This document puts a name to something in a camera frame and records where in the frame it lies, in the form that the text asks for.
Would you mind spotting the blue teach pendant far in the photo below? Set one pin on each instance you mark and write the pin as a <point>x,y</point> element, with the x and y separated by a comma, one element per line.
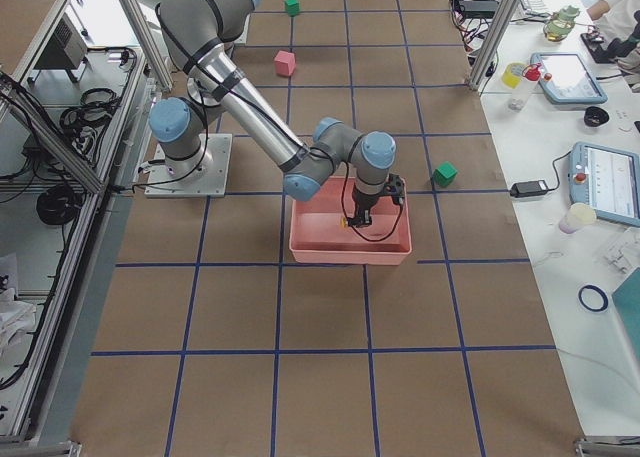
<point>571,81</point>

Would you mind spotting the pink foam cube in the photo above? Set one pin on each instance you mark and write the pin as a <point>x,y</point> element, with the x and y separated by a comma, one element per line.
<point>284,63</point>

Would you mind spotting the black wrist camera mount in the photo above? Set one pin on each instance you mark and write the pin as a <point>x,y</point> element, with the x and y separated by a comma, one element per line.
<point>395,189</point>

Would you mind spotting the yellow tape roll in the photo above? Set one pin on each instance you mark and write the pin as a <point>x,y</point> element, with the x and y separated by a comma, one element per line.
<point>512,74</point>

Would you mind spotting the green foam cube near bin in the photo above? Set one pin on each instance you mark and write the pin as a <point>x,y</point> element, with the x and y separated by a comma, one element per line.
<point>444,174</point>

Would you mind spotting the blue teach pendant near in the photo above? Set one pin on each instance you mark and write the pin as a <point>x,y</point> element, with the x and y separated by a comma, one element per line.
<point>607,180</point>

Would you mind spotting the blue teach pendant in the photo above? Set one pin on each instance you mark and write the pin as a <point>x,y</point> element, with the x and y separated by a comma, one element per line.
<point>571,81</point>
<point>607,180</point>

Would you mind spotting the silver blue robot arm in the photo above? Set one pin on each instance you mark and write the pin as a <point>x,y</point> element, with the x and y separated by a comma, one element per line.
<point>196,33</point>

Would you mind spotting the clear squeeze bottle red cap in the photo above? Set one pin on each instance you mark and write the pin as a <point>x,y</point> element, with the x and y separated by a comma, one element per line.
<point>529,78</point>

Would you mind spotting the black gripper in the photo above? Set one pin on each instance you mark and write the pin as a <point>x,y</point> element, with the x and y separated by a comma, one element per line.
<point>363,204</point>

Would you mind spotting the aluminium frame post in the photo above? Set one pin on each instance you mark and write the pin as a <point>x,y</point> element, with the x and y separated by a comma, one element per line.
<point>494,36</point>

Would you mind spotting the black power adapter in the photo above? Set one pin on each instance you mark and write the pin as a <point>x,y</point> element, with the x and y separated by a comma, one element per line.
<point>525,189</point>

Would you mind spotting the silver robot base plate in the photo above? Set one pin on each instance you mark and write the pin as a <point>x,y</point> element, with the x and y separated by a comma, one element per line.
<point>204,174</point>

